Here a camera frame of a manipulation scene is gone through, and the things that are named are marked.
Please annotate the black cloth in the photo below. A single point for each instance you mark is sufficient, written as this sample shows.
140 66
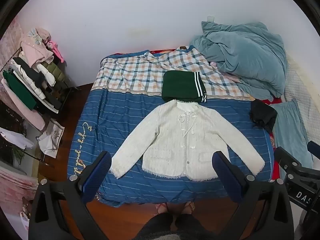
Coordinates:
262 115

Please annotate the person's left foot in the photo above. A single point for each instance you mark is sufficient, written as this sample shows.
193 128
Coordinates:
161 206

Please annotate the person's left leg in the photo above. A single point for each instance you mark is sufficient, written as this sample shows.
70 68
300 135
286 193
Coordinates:
157 223

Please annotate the light teal blanket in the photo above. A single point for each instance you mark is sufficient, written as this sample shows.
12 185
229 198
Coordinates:
290 127

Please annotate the pink floral curtain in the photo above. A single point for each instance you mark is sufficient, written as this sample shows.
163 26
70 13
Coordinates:
8 42
13 190

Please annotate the row of hanging clothes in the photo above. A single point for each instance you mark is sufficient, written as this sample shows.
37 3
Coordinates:
27 80

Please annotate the white quilted mattress pad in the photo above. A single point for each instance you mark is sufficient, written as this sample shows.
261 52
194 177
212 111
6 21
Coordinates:
305 97

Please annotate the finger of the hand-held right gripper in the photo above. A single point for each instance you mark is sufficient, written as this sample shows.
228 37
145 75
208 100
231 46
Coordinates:
314 147
285 157

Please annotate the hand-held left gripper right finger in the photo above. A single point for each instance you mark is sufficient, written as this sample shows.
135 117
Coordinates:
225 176

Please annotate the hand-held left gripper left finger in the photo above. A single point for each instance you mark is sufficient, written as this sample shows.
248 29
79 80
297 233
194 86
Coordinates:
97 173

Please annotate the pink hanger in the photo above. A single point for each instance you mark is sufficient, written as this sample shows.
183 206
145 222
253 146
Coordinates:
57 50

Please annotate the person's foot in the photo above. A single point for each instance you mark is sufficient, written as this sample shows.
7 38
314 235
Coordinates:
161 206
188 206

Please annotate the blue striped plaid bed sheet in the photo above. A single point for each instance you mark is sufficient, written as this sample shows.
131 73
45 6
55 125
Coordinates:
120 120

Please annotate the person's right foot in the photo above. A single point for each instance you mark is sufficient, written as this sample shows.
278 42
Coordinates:
188 206

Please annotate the folded green striped garment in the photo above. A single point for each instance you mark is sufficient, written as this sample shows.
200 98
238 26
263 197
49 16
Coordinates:
177 85

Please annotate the white embroidered cloth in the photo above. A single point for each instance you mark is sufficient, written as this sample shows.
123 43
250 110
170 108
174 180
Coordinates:
51 136

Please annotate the teal duvet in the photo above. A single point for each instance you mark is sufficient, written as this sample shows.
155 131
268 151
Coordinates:
245 55

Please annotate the red bed sheet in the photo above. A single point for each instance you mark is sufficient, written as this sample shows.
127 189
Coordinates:
275 170

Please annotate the white wall socket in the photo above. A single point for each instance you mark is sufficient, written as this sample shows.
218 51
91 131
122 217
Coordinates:
210 18

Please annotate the black clothes rack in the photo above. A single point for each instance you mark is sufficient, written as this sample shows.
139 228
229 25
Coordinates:
71 88

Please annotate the white tweed jacket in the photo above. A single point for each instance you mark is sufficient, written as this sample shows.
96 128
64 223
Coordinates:
175 140

